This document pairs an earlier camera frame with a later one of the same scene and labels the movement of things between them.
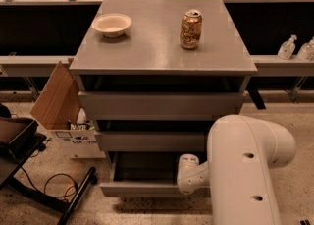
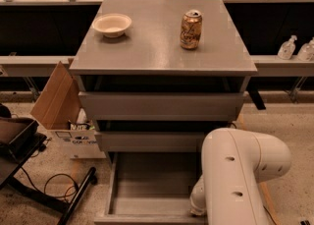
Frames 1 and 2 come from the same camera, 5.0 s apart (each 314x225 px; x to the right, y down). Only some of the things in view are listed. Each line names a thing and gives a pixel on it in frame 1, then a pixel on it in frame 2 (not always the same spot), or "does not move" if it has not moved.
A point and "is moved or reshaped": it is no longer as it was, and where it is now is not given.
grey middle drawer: x=150 y=140 does not move
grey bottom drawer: x=147 y=174 is moved or reshaped
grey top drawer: x=160 y=105 does not move
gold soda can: x=190 y=28 does not move
